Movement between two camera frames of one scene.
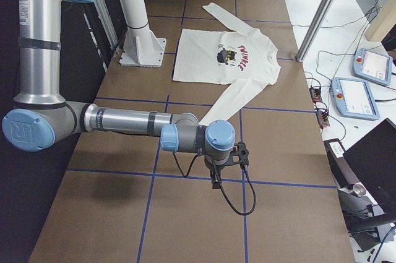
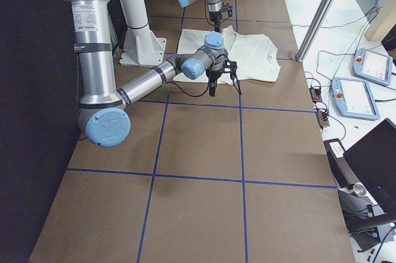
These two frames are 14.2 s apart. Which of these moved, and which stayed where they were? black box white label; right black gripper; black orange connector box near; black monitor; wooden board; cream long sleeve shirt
Moved: cream long sleeve shirt; right black gripper
Stayed: black box white label; wooden board; black orange connector box near; black monitor
